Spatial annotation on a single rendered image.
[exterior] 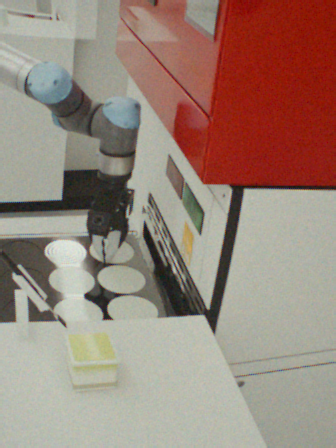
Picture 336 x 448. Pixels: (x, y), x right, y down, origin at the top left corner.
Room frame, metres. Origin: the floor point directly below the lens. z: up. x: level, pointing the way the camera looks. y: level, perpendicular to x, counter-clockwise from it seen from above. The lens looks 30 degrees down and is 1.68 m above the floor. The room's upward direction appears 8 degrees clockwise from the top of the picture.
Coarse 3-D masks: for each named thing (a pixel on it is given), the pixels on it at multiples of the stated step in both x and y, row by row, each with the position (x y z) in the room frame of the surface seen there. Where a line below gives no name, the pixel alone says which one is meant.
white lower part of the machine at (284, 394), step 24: (264, 360) 1.00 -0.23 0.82; (288, 360) 1.01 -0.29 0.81; (312, 360) 1.03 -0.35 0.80; (240, 384) 0.98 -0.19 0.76; (264, 384) 1.00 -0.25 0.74; (288, 384) 1.02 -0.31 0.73; (312, 384) 1.04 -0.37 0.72; (264, 408) 1.00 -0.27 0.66; (288, 408) 1.03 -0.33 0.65; (312, 408) 1.05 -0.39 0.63; (264, 432) 1.01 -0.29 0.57; (288, 432) 1.03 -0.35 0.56; (312, 432) 1.05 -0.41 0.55
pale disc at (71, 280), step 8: (56, 272) 1.09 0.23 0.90; (64, 272) 1.10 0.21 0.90; (72, 272) 1.10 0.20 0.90; (80, 272) 1.11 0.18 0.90; (88, 272) 1.11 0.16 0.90; (56, 280) 1.06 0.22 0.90; (64, 280) 1.07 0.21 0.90; (72, 280) 1.07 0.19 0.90; (80, 280) 1.08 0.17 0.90; (88, 280) 1.08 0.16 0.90; (56, 288) 1.04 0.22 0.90; (64, 288) 1.04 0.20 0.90; (72, 288) 1.05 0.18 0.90; (80, 288) 1.05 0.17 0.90; (88, 288) 1.06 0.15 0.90
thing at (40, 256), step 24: (0, 240) 1.18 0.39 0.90; (24, 240) 1.19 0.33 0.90; (48, 240) 1.21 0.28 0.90; (72, 240) 1.23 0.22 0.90; (0, 264) 1.08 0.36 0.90; (24, 264) 1.10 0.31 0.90; (48, 264) 1.12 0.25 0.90; (72, 264) 1.13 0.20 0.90; (96, 264) 1.15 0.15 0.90; (120, 264) 1.16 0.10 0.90; (144, 264) 1.18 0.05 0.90; (0, 288) 1.00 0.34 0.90; (48, 288) 1.03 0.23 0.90; (96, 288) 1.06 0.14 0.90; (144, 288) 1.09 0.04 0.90; (0, 312) 0.92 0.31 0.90; (48, 312) 0.95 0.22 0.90
